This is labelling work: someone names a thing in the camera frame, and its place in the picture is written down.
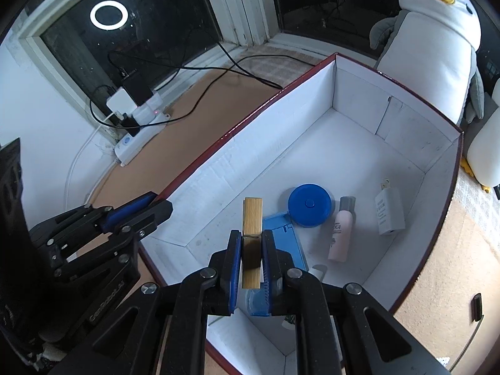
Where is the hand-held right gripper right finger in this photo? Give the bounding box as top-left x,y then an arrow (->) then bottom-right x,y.
261,228 -> 452,375

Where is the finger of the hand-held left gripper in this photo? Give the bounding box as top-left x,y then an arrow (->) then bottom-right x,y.
30,191 -> 158,251
49,200 -> 173,283

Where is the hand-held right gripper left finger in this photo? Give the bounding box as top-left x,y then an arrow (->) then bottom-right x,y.
49,228 -> 243,375

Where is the wooden block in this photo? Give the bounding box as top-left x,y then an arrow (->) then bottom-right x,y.
242,197 -> 264,290

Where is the pink bottle with grey cap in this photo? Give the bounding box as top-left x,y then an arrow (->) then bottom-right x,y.
327,196 -> 356,262

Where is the blue round tape measure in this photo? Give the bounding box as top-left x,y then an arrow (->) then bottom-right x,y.
288,183 -> 334,228

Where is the white plug adapter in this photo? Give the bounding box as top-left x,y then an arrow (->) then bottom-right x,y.
374,179 -> 406,236

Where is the white box red rim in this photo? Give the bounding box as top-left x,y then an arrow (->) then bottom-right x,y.
138,52 -> 465,375

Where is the blue plastic piece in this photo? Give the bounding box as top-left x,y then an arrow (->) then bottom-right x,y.
247,212 -> 309,316

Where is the white power strip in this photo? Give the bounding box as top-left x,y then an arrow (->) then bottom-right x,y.
114,90 -> 171,167

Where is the white charger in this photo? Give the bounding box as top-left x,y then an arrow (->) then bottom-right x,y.
106,88 -> 137,115

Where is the black charger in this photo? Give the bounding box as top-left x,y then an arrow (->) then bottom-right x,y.
117,68 -> 154,104

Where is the thin dark stick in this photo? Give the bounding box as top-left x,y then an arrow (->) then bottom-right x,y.
449,314 -> 485,372

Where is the small penguin plush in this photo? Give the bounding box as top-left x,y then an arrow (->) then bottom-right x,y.
461,78 -> 500,194

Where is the large penguin plush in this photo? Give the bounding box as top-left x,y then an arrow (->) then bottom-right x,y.
369,0 -> 486,126

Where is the white cable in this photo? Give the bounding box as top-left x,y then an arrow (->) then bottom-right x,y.
64,111 -> 118,204

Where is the black power cable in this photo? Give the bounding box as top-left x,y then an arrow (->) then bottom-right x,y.
89,41 -> 283,133

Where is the white window frame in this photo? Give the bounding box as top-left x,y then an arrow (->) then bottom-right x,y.
0,0 -> 376,141

